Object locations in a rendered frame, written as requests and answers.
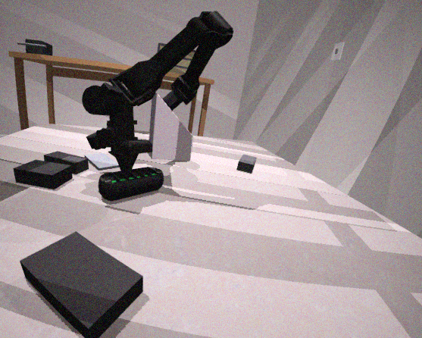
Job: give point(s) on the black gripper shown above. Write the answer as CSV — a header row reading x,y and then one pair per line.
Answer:
x,y
127,151

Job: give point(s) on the dark grey controller unit with green rocker switches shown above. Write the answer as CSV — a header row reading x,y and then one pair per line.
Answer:
x,y
123,184

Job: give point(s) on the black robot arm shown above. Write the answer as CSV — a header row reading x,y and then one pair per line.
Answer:
x,y
209,32

